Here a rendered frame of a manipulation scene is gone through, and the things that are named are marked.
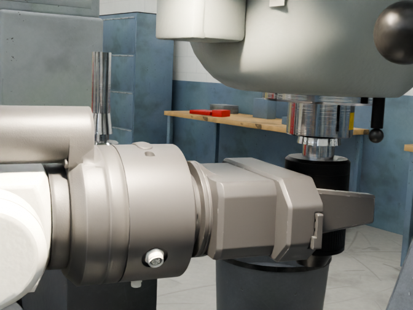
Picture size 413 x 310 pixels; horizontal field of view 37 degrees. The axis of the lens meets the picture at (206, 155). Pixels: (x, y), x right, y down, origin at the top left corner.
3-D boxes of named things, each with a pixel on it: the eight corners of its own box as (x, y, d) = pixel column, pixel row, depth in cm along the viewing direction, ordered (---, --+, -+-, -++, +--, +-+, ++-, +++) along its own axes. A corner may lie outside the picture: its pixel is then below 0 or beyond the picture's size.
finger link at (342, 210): (366, 228, 45) (291, 234, 42) (369, 184, 44) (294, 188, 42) (380, 234, 43) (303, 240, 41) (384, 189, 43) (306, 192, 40)
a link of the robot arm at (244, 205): (329, 152, 38) (140, 156, 33) (320, 303, 39) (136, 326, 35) (242, 131, 49) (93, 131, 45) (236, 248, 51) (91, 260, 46)
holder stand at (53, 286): (64, 371, 74) (66, 208, 71) (20, 307, 93) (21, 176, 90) (155, 352, 80) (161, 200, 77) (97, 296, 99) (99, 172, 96)
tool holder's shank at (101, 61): (112, 139, 81) (115, 53, 79) (112, 143, 77) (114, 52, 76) (88, 139, 80) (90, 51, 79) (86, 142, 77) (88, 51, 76)
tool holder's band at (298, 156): (360, 171, 46) (361, 158, 45) (332, 178, 42) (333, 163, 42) (303, 163, 48) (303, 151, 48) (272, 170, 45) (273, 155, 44)
